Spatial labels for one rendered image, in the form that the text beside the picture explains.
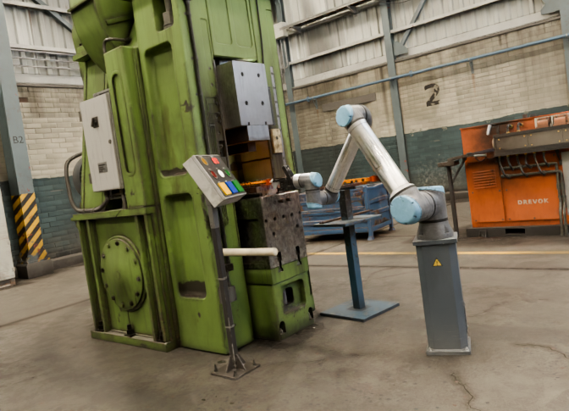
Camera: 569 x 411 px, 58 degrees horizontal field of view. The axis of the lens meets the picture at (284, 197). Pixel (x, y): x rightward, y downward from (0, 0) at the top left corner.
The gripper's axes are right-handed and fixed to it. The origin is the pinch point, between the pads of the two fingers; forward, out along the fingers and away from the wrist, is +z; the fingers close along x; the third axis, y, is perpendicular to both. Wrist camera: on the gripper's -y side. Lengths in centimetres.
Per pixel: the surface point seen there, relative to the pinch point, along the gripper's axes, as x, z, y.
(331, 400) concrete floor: -67, -78, 99
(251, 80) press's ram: -2, 4, -64
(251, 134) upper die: -10.1, 3.5, -30.3
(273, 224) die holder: -8.1, -3.5, 27.5
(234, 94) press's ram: -18, 6, -55
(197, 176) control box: -73, -15, -8
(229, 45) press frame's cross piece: -3, 19, -90
